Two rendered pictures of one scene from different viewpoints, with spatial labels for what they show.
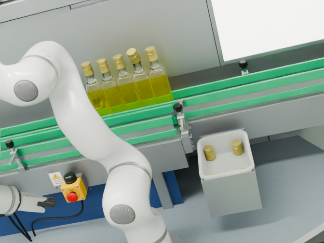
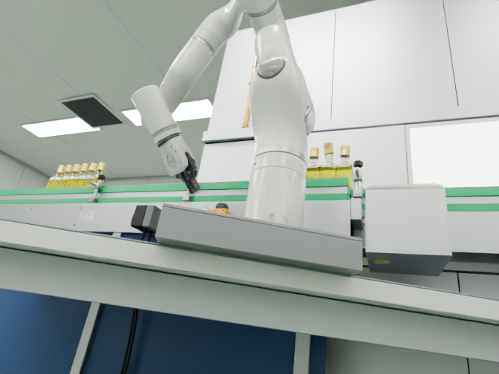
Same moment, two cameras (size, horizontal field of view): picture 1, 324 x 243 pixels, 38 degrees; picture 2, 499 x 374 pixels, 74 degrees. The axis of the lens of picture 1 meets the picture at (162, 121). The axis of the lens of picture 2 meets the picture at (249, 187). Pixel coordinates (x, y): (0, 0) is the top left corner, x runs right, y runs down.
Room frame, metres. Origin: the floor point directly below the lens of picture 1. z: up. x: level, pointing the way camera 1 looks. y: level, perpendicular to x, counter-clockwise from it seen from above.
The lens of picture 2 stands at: (0.39, 0.04, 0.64)
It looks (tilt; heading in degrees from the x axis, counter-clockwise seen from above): 24 degrees up; 14
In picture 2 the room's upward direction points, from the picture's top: 8 degrees clockwise
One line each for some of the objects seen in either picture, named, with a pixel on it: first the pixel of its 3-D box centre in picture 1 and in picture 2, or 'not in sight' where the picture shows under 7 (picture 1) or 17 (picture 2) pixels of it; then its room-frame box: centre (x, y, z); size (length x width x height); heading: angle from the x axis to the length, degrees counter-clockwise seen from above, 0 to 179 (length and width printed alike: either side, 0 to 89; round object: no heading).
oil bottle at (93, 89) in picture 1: (101, 105); not in sight; (1.55, 0.19, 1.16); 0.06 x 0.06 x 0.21; 79
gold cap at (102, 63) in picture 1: (102, 65); not in sight; (1.54, 0.14, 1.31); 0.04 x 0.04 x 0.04
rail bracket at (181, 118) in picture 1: (181, 116); (359, 182); (1.38, -0.07, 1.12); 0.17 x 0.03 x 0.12; 170
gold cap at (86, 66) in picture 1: (87, 69); not in sight; (1.55, 0.19, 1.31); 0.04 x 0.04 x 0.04
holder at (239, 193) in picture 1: (228, 168); (402, 237); (1.28, -0.17, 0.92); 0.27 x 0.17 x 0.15; 170
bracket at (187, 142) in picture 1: (187, 137); (358, 214); (1.39, -0.07, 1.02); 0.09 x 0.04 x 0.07; 170
